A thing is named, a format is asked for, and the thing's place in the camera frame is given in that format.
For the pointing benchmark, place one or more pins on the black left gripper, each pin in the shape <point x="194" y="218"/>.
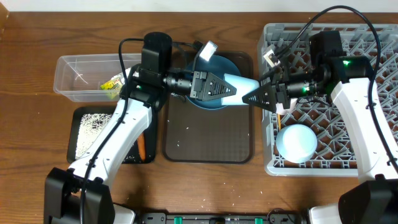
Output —
<point x="202" y="84"/>

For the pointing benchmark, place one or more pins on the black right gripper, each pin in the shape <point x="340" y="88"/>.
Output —
<point x="281" y="96"/>

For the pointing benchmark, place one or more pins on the dark blue plate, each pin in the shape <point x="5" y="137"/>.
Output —
<point x="217" y="65"/>

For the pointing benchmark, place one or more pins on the light blue cup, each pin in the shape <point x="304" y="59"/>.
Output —
<point x="243" y="86"/>

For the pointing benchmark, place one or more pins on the light blue bowl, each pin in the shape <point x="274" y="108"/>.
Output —
<point x="296" y="143"/>

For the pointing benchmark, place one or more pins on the yellow foil snack wrapper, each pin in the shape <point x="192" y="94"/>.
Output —
<point x="113" y="86"/>

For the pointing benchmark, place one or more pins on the wooden chopstick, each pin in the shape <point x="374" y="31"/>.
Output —
<point x="279" y="122"/>

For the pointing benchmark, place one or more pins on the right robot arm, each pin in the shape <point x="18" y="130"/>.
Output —
<point x="350" y="83"/>

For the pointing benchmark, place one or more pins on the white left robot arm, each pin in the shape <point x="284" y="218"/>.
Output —
<point x="82" y="193"/>

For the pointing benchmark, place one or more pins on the grey dishwasher rack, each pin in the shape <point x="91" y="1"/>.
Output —
<point x="334" y="156"/>

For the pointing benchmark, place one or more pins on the brown serving tray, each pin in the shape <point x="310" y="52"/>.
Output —
<point x="208" y="135"/>

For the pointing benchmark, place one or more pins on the orange carrot piece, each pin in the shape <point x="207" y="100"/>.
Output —
<point x="141" y="147"/>

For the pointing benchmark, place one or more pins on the spilled rice grains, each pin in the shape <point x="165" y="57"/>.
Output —
<point x="91" y="125"/>

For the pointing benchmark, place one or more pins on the clear plastic bin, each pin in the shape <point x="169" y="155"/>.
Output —
<point x="80" y="78"/>

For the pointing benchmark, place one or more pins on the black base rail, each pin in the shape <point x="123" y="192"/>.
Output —
<point x="273" y="217"/>

